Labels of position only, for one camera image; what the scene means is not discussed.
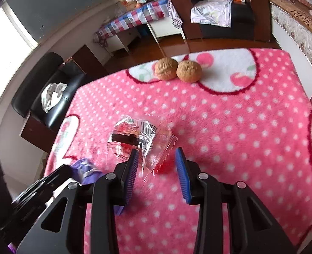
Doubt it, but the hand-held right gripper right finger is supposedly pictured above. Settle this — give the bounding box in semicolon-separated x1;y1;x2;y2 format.
175;148;297;254

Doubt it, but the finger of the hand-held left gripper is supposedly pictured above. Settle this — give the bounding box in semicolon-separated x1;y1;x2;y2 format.
12;164;74;210

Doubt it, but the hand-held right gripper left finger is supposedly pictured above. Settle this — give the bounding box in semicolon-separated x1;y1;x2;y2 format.
16;148;140;254

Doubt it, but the plain clear plastic wrapper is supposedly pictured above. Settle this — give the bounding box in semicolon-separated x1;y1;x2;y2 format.
143;126;178;175

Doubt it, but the purple wrapper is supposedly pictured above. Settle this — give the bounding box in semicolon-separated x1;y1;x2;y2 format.
71;158;104;186

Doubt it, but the clear wrapper with dark print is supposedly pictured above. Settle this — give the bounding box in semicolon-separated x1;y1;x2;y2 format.
107;115;160;162

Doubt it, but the pink polka-dot printed blanket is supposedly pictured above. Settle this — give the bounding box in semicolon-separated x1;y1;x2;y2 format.
43;47;312;254

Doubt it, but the white plastic bag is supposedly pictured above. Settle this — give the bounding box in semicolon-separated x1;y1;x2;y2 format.
41;83;68;113

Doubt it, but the black leather armchair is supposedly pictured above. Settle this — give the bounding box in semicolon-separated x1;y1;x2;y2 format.
12;51;86;151
169;0;271;42

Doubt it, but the walnut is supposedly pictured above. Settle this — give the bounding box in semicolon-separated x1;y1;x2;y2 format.
154;57;179;80
176;60;202;83

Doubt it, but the wooden side table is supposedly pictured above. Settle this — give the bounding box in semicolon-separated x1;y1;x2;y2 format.
65;44;106;75

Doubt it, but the white table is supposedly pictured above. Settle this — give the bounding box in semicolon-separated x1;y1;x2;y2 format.
103;18;185;54

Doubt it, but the checked tablecloth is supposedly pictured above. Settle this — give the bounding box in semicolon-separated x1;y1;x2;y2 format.
93;0;183;50

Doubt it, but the bed with white mattress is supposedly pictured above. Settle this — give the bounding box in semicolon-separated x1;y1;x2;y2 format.
251;0;312;72

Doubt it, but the brown floral bedspread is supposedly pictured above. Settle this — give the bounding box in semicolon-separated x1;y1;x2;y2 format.
271;0;312;41

